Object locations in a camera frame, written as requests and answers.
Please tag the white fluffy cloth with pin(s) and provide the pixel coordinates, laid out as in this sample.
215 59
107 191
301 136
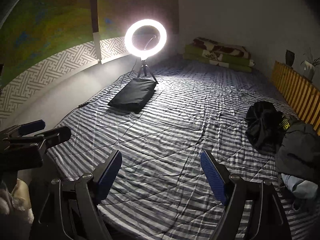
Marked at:
17 200

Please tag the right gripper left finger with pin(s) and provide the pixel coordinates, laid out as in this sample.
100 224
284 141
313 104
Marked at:
104 176

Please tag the green patterned curtain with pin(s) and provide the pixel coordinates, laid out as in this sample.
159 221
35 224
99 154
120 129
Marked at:
38 29

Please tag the dark vase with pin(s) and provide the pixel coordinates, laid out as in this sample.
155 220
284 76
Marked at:
289 58

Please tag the light blue jeans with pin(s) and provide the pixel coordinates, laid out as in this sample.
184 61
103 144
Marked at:
302 189

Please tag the blue striped bed sheet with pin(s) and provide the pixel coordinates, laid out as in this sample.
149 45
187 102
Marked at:
161 191

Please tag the dark grey jacket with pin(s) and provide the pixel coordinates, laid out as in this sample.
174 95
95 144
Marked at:
298 154

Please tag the folded green red blanket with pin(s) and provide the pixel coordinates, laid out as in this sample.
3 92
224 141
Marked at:
207 51

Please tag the black shirt yellow print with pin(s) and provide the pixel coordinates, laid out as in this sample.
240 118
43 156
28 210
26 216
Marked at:
266 127

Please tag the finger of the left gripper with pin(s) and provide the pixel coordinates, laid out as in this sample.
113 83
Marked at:
23 129
53 137

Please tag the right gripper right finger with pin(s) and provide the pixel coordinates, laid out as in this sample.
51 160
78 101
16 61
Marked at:
222 183

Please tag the black garment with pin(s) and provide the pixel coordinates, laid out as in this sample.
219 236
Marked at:
134 96

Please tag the ring light on tripod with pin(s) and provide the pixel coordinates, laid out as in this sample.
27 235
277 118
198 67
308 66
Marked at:
144 39

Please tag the potted plant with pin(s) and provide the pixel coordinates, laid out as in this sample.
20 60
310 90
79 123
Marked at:
310 65

